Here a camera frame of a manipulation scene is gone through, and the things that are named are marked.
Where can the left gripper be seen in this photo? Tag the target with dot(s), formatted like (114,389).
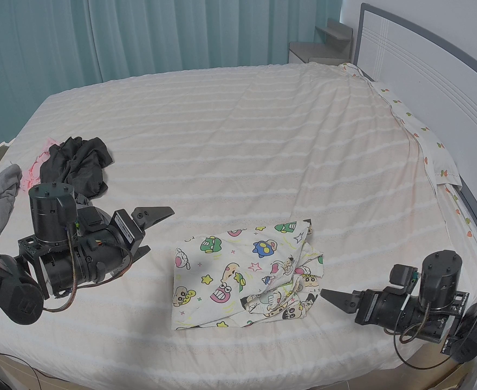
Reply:
(108,254)

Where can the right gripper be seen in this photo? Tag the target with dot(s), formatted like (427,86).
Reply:
(388,311)

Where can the white printed pyjama top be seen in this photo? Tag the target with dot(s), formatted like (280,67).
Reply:
(222,274)

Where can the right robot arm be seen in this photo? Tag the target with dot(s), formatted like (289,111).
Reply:
(466,323)

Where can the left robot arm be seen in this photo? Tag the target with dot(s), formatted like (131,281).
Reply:
(23,295)

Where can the bed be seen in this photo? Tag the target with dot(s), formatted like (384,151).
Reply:
(246,144)

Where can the black garment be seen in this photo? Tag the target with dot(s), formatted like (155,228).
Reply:
(76,169)

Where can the pink garment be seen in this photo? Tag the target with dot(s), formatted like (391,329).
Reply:
(33,175)

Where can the light grey garment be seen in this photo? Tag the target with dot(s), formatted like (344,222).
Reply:
(2,201)

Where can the white printed pillow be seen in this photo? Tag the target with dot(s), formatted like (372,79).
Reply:
(429,148)

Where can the blue-green curtain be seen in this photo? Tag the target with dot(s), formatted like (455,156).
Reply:
(149,22)

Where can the grey white bedside table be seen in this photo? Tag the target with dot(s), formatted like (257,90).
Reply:
(315,51)

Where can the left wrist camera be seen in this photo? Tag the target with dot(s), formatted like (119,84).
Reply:
(93,221)

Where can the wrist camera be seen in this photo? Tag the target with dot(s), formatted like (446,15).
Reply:
(93,221)
(403,278)

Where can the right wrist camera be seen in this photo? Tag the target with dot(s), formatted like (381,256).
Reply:
(403,278)

